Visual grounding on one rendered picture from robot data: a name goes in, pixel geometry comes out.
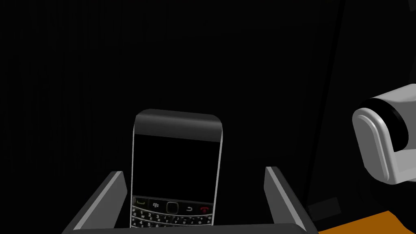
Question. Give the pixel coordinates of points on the black keypad phone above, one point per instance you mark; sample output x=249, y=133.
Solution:
x=177, y=162

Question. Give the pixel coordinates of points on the orange flat slab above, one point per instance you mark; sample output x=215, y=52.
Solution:
x=373, y=225

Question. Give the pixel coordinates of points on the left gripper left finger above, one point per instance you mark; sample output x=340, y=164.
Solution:
x=109, y=201

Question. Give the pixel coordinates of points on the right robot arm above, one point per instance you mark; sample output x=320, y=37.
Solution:
x=378, y=139

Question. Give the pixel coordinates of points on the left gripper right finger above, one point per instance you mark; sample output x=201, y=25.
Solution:
x=279, y=201

